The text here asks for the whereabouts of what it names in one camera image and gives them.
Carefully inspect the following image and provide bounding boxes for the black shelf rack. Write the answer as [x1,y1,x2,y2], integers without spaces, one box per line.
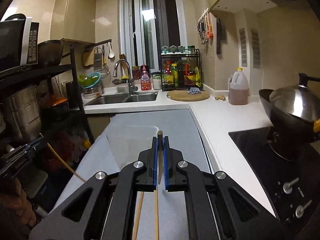
[1,44,94,144]

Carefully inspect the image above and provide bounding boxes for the chrome kitchen faucet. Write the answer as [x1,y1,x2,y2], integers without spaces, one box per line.
[113,59,138,95]

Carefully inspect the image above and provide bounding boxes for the large steel pot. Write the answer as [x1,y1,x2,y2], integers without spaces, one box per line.
[4,86,41,142]

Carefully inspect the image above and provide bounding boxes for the red jar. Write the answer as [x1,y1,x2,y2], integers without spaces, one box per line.
[132,66,140,80]

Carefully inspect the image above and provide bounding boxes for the hanging metal grater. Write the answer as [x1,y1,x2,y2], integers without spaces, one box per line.
[93,47,103,72]

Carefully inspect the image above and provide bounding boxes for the black gas stove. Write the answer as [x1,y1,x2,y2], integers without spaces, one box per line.
[229,127,319,230]

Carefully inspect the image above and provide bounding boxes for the steel wok lid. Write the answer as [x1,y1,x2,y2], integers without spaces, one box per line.
[269,73,319,122]

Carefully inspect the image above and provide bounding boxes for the hanging white ladle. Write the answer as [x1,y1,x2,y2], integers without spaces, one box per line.
[108,42,115,59]

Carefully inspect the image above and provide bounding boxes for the bamboo chopstick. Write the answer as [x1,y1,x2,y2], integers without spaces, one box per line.
[132,192,144,240]
[47,137,87,183]
[155,131,163,240]

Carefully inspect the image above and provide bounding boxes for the dark bowl on shelf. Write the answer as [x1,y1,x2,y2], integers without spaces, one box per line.
[37,40,63,66]

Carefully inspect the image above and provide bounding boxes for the grey table mat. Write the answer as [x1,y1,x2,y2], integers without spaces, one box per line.
[55,109,213,239]

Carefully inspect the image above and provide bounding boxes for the person's left hand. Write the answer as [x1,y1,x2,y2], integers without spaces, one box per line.
[1,178,36,239]

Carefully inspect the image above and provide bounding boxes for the plastic oil jug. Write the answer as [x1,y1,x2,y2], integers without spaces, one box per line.
[228,67,249,105]

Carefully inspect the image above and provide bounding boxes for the green colander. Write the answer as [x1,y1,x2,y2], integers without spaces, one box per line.
[78,72,101,88]

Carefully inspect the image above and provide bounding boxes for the microwave oven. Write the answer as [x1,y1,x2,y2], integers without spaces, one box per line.
[0,14,40,71]

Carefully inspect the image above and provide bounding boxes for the yellow handled spatula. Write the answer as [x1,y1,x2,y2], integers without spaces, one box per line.
[313,119,320,133]

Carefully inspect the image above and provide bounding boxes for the black wok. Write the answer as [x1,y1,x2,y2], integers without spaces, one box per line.
[259,89,319,143]

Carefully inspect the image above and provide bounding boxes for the round wooden cutting board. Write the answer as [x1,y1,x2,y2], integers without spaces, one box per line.
[167,90,210,102]

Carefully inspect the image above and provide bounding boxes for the clear plastic container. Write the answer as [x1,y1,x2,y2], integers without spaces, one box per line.
[106,126,159,170]

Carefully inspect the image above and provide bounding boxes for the hanging utensil set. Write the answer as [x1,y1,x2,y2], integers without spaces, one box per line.
[197,8,214,44]

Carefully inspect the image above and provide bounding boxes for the ginger pieces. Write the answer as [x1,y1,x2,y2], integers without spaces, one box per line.
[215,95,226,101]

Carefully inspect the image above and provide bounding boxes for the steel sink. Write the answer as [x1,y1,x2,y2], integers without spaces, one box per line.
[86,92,158,106]

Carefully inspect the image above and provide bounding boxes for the hanging kitchen knife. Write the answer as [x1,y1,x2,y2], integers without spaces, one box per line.
[216,18,226,55]

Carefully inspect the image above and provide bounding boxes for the white jar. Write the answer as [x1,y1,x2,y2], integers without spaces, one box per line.
[152,74,162,90]

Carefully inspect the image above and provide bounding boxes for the pink dish soap bottle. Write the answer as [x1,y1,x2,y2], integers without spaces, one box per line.
[140,64,151,91]

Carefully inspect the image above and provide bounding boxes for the black spice rack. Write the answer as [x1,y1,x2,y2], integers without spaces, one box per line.
[159,45,203,91]

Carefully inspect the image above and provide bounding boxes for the blue checked cloth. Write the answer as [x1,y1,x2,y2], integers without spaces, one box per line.
[188,87,201,95]

